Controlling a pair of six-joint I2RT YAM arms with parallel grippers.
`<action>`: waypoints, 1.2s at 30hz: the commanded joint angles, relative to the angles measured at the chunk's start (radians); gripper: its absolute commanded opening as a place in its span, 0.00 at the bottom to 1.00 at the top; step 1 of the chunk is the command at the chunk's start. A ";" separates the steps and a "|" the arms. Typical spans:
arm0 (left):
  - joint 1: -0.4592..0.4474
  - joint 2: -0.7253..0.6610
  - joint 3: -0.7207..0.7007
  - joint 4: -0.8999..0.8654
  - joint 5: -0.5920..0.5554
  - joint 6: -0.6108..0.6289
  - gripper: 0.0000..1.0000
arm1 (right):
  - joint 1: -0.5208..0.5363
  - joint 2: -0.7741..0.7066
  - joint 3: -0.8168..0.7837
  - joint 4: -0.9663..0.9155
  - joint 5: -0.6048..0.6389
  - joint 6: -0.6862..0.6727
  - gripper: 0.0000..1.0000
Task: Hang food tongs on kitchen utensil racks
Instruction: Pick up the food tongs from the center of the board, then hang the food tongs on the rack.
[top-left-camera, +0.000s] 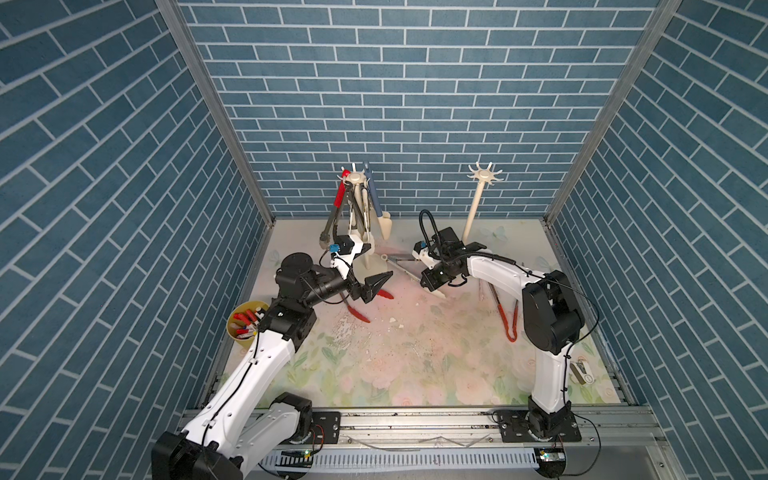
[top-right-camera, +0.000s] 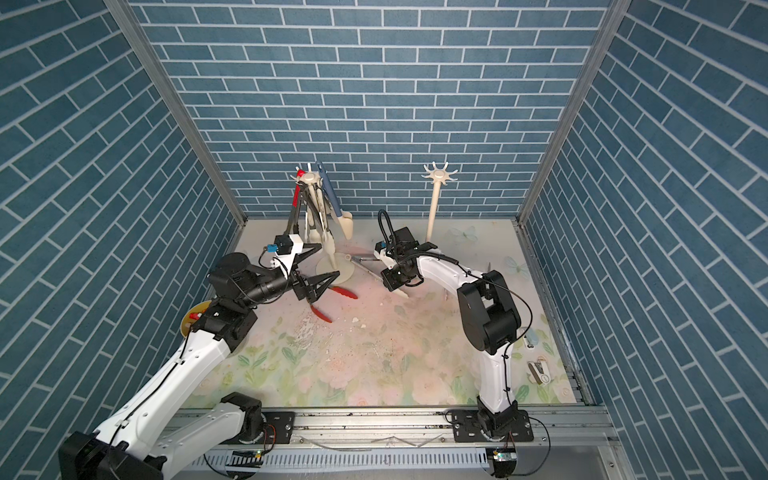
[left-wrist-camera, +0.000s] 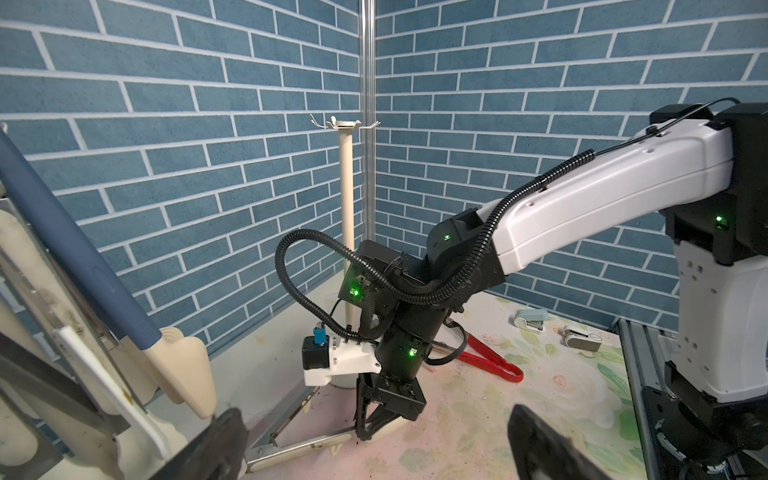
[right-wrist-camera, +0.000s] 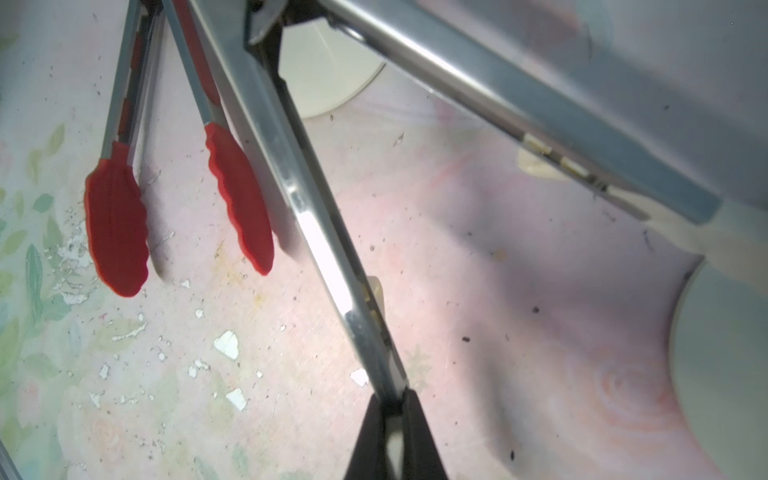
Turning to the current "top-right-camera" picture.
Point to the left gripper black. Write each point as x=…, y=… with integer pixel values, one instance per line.
x=307, y=292

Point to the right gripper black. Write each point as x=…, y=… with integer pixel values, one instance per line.
x=390, y=281

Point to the red tip grey tongs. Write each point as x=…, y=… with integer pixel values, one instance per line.
x=331, y=302

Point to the red ring steel tongs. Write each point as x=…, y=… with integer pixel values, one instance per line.
x=292, y=223

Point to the cream silicone steel tongs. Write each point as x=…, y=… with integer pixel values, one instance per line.
x=318, y=227

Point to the blue wooden tip tongs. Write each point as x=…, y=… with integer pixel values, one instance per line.
x=343, y=218

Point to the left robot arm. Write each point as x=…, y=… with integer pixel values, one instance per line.
x=131, y=444

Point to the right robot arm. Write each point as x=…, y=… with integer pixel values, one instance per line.
x=490, y=318

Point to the cream utensil rack left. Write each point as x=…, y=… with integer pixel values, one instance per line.
x=337, y=262

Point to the cream utensil rack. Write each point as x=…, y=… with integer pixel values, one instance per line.
x=337, y=262
x=439, y=176

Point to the cream utensil rack right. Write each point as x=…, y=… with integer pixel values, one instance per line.
x=439, y=176

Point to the yellow bowl with items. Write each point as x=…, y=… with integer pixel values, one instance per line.
x=192, y=316

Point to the small grey clip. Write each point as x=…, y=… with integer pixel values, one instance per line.
x=539, y=372

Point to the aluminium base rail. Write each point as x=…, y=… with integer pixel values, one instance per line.
x=546, y=442

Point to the aluminium corner post left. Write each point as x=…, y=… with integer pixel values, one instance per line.
x=129, y=25

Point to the aluminium corner post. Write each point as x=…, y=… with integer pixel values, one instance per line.
x=593, y=60
x=129, y=25

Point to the aluminium corner post right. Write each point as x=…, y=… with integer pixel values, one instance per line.
x=593, y=60

